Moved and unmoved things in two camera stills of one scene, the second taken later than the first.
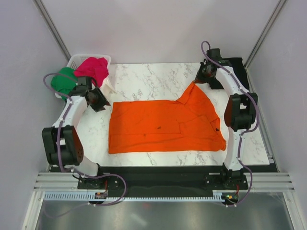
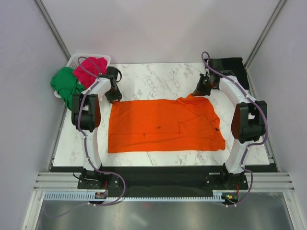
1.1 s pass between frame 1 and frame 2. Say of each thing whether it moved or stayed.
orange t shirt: stayed
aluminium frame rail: stayed
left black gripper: moved
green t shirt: stayed
